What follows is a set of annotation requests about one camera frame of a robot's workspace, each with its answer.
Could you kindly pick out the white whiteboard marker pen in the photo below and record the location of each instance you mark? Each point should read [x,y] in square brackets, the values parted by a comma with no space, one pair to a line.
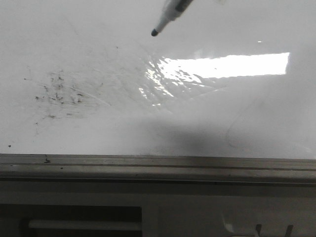
[172,10]

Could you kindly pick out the white whiteboard with aluminium frame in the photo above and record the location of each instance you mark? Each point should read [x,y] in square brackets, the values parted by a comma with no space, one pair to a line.
[226,93]

